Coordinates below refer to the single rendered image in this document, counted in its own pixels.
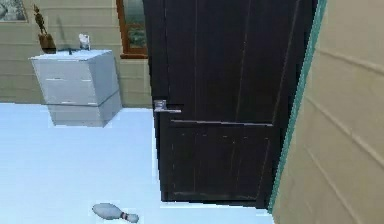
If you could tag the dark brown room door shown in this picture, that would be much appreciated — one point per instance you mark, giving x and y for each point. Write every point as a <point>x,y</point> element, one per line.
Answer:
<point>220,100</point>

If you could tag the brown framed window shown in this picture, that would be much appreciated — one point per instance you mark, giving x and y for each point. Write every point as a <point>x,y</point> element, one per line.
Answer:
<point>133,30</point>

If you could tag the grey chest of drawers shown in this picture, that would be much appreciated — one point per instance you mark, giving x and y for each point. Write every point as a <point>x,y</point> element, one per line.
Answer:
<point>78,86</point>

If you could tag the white bowling pin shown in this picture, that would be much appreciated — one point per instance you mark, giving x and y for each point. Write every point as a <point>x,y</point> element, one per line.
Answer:
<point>111,212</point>

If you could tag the small black stick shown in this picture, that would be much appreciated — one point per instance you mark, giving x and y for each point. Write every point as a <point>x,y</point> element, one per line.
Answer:
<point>70,51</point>

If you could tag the brown house plant in pot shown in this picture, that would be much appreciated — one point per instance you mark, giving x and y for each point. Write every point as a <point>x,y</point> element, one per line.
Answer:
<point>45,36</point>

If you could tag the framed grey wall picture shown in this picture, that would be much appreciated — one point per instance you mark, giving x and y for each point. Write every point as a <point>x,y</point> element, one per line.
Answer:
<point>11,10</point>

